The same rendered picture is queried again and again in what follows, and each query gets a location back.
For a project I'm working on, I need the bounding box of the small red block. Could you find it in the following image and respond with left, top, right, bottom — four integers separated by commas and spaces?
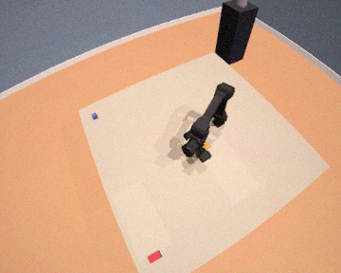
147, 251, 162, 263

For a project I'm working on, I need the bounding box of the orange bar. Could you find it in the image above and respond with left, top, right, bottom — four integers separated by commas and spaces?
203, 142, 211, 150

